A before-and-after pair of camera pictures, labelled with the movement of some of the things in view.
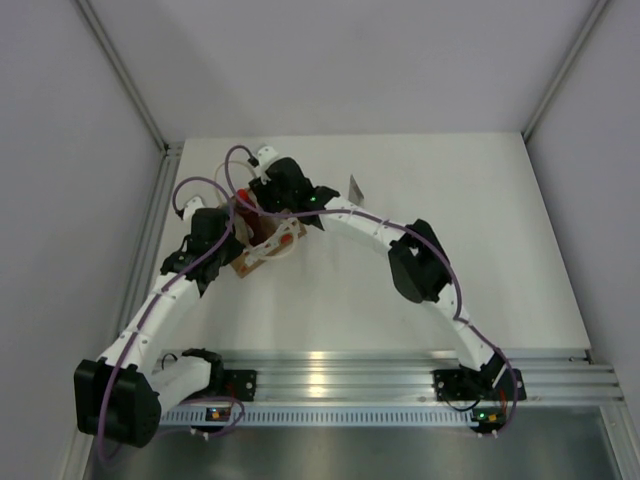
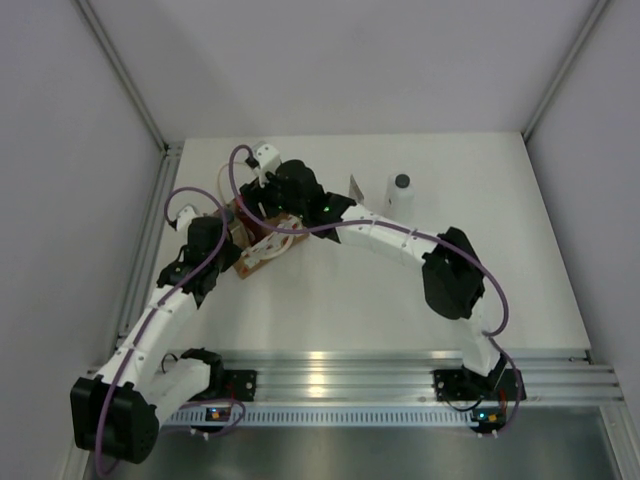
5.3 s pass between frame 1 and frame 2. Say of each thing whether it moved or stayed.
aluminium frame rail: stayed
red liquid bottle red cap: moved
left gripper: stayed
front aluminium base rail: stayed
